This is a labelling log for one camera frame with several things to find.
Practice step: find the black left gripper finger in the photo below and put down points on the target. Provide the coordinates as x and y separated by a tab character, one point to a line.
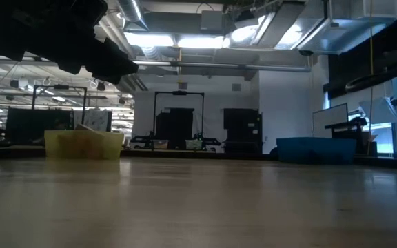
112	62

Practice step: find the black background robot arm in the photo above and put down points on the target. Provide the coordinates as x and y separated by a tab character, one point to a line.
140	143
212	141

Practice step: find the ceiling light panel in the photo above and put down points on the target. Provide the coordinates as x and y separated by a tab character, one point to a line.
150	39

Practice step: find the white printed board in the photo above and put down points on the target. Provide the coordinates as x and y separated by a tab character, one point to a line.
93	120

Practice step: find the black monitor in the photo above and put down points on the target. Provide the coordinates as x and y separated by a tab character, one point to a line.
36	125

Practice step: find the clear plastic bin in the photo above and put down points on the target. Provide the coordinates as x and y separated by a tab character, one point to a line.
159	144
194	144

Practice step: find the yellow plastic bin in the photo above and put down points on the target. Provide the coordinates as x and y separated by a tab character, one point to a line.
52	146

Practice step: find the blue plastic bin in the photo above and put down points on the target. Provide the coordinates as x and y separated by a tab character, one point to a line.
315	151

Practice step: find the whiteboard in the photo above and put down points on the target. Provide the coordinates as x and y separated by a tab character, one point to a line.
329	120

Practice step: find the cluttered black desk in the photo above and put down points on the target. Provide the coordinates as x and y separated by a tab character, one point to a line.
348	132

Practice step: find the black gantry frame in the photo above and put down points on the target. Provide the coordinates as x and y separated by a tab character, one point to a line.
179	93
60	87

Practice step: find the silver round duct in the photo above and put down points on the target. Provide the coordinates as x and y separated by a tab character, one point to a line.
133	12

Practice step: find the grey wall vent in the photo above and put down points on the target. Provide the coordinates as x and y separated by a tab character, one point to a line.
183	85
236	87

